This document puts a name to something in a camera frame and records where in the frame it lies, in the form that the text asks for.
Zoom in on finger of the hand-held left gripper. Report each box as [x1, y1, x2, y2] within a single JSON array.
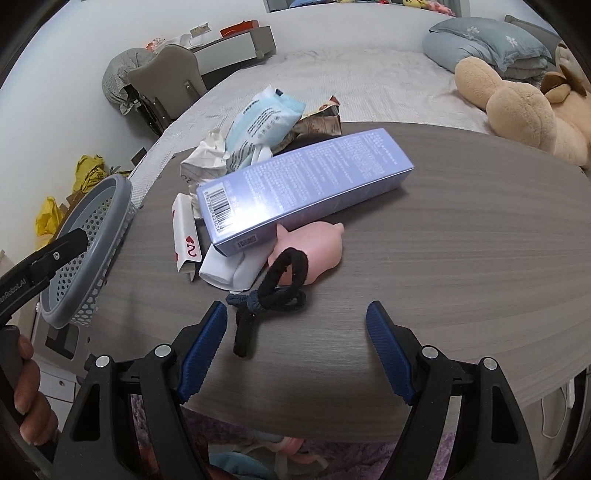
[[27, 229, 90, 278]]

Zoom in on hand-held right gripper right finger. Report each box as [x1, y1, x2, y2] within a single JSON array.
[[366, 300, 541, 480]]

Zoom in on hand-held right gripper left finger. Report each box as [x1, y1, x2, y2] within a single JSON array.
[[53, 300, 229, 480]]

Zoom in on black hair tie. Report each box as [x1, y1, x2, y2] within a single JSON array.
[[233, 248, 309, 358]]

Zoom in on grey mesh basket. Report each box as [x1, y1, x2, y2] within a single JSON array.
[[39, 174, 139, 329]]

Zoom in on navy hair tie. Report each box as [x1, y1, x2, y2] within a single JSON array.
[[225, 291, 259, 319]]

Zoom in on white cloth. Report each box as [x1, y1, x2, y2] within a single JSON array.
[[198, 242, 278, 294]]

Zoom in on hearts playing card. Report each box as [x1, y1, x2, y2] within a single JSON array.
[[172, 193, 204, 283]]

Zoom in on pink rubber toy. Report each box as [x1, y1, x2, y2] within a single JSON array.
[[268, 222, 345, 284]]

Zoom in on white paper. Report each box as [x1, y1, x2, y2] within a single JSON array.
[[179, 129, 232, 195]]

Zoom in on purple cardboard box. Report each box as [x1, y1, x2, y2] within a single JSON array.
[[196, 128, 415, 258]]

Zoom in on blue wet wipe packet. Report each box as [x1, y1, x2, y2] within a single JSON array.
[[225, 87, 306, 174]]

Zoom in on person's left hand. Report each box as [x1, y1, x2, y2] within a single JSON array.
[[13, 333, 60, 446]]

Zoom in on yellow bag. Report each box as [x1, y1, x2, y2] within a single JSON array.
[[36, 198, 65, 238], [71, 154, 123, 195]]

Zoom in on purple fuzzy rug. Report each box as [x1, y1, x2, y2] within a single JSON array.
[[129, 392, 587, 480]]

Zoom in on white drawer unit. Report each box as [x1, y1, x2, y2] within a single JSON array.
[[32, 295, 112, 416]]

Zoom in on blue plastic item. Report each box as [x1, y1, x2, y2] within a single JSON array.
[[210, 452, 278, 480]]

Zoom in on pink plastic item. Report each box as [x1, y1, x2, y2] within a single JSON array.
[[272, 436, 324, 467]]

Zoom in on grey cloth bundle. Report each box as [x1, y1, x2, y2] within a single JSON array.
[[102, 47, 153, 114]]

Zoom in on grey chair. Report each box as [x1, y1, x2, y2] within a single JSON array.
[[127, 45, 207, 137]]

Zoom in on brown snack wrapper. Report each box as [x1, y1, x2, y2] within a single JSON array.
[[295, 95, 342, 137]]

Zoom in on grey and white desk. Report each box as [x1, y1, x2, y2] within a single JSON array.
[[185, 25, 276, 77]]

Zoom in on bed with white cover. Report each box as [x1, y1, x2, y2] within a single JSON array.
[[129, 48, 509, 185]]

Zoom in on beige teddy bear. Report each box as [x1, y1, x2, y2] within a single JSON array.
[[455, 44, 591, 167]]

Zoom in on red box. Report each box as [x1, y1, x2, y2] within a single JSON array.
[[220, 19, 258, 37]]

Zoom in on blue grey pillows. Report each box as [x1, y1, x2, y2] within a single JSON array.
[[422, 34, 555, 86]]

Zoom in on blue-grey pillow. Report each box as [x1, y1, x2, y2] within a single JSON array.
[[428, 17, 552, 61]]

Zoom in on grey headboard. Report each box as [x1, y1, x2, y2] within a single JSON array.
[[504, 15, 568, 47]]

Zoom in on white cable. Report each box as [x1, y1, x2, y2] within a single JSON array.
[[540, 383, 578, 439]]

